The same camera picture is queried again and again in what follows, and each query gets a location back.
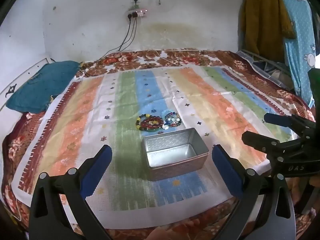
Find yellow and black beaded bracelet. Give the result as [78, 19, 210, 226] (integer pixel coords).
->
[135, 114, 152, 131]

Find white headboard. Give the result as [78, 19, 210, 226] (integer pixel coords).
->
[0, 57, 56, 111]

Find dark mixed beaded bracelet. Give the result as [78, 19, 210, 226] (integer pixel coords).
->
[162, 116, 182, 131]

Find white power strip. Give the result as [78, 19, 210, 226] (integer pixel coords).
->
[126, 9, 148, 18]

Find blue dotted cloth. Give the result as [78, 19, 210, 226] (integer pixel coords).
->
[274, 0, 317, 108]

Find teal pillow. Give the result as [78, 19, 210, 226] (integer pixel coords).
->
[6, 60, 81, 113]

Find light blue beaded bracelet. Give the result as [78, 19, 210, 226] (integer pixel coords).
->
[162, 110, 181, 121]

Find silver metal tin box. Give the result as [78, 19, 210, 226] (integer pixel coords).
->
[141, 127, 210, 182]

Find brown floral blanket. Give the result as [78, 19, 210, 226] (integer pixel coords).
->
[0, 49, 317, 240]

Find red beaded bracelet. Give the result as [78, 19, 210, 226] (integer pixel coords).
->
[140, 117, 164, 130]

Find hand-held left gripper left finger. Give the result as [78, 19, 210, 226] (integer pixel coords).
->
[29, 144, 113, 240]

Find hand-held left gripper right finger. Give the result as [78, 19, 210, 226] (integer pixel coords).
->
[212, 144, 297, 240]

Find striped pastel cloth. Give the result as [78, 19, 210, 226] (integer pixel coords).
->
[11, 66, 300, 216]

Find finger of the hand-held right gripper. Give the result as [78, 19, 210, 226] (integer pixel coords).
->
[242, 129, 305, 161]
[264, 112, 316, 131]

